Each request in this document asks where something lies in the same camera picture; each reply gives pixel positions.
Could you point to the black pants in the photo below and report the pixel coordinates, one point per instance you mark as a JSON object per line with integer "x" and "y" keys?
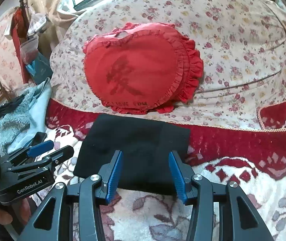
{"x": 145, "y": 145}

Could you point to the red heart-shaped pillow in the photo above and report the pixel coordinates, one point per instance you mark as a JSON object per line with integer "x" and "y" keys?
{"x": 142, "y": 67}

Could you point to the beige curtain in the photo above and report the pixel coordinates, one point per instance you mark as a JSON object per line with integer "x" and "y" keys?
{"x": 61, "y": 15}

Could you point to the teal blue bag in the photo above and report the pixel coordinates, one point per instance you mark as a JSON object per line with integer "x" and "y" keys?
{"x": 39, "y": 69}

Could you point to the person's left hand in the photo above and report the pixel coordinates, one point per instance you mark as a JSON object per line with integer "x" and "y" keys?
{"x": 15, "y": 217}

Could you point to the light blue towel clothes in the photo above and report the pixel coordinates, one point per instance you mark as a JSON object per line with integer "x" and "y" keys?
{"x": 20, "y": 125}

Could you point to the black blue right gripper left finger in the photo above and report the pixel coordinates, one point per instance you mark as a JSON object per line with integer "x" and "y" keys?
{"x": 53, "y": 219}

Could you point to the floral beige quilt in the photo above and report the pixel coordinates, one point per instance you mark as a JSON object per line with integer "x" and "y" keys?
{"x": 241, "y": 42}

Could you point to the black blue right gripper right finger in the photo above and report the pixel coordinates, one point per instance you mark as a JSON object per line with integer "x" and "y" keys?
{"x": 238, "y": 217}

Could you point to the red white patterned blanket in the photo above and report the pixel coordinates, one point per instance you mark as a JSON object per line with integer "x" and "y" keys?
{"x": 255, "y": 160}

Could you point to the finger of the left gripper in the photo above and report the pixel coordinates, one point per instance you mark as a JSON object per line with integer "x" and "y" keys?
{"x": 48, "y": 163}
{"x": 33, "y": 148}

